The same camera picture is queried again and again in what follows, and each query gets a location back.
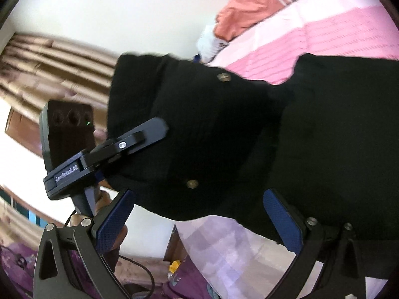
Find pink checked bed sheet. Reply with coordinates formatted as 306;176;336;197
176;6;398;298

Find black denim pants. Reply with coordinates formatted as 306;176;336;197
103;54;398;279

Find beige curtain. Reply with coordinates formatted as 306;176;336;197
1;33;117;134

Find left hand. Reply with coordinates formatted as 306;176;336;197
72;188;135;258

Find black cable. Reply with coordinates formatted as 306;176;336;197
63;208;156;299

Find wooden furniture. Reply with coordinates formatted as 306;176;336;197
5;108;43;158

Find yellow small object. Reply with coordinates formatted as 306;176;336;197
169;260;181;273

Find small blue object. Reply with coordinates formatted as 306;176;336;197
193;54;201;64

